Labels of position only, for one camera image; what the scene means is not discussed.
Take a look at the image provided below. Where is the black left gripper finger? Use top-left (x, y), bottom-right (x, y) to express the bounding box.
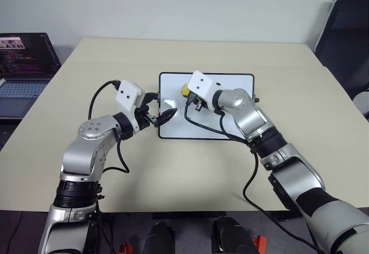
top-left (141, 92), bottom-right (160, 107)
top-left (155, 107), bottom-right (178, 128)

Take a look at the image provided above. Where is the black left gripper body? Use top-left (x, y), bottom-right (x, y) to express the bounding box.
top-left (134, 103), bottom-right (159, 130)

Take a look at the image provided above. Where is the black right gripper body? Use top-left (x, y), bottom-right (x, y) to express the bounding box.
top-left (186, 93), bottom-right (206, 113)

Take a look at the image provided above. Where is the black-framed whiteboard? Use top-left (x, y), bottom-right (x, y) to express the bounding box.
top-left (158, 72), bottom-right (255, 141)

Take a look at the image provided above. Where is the dark rounded shape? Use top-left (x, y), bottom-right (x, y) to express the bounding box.
top-left (211, 215), bottom-right (259, 254)
top-left (146, 221), bottom-right (177, 254)

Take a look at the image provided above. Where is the open grey laptop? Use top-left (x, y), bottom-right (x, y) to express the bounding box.
top-left (0, 32), bottom-right (62, 120)

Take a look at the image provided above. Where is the orange red block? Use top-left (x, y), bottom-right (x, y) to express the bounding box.
top-left (251, 235), bottom-right (267, 254)
top-left (116, 242), bottom-right (134, 254)

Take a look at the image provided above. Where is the black office chair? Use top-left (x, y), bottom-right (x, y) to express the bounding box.
top-left (313, 0), bottom-right (369, 100)

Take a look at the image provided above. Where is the grey rounded object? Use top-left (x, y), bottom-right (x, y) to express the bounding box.
top-left (352, 90), bottom-right (369, 120)

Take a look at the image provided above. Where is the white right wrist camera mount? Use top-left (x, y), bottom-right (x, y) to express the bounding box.
top-left (186, 70), bottom-right (222, 111)

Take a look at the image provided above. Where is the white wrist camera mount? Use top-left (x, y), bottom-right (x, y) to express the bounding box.
top-left (186, 70), bottom-right (222, 111)
top-left (115, 79), bottom-right (146, 131)

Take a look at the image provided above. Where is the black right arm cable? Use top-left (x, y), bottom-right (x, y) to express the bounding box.
top-left (183, 100), bottom-right (321, 254)

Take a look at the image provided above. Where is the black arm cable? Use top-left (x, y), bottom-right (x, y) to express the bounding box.
top-left (88, 79), bottom-right (130, 175)
top-left (183, 100), bottom-right (321, 254)

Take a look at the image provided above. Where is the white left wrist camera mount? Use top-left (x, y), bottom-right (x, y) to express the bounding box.
top-left (115, 79), bottom-right (146, 131)

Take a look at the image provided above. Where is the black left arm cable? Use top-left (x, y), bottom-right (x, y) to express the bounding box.
top-left (88, 79), bottom-right (130, 175)

